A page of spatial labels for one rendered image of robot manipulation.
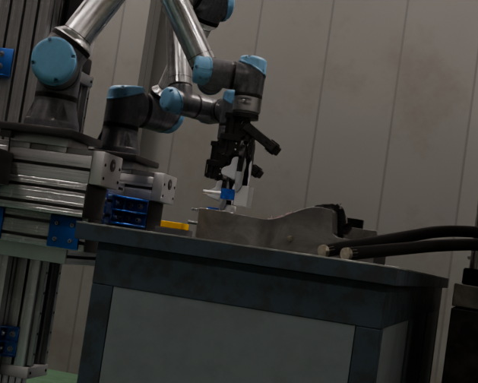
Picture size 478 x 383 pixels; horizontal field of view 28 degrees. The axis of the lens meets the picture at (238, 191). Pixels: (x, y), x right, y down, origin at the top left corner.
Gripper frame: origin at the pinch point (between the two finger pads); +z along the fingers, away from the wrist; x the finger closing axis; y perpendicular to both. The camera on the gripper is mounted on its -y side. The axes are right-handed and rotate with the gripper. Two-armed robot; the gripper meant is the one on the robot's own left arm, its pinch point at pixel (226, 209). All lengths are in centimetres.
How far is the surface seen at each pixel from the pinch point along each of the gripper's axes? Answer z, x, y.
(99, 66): -79, -212, 147
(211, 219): 4.2, 19.0, -1.9
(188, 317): 27, 79, -19
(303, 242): 7.1, 19.0, -28.6
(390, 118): -70, -233, -14
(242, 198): -1.8, 31.5, -13.2
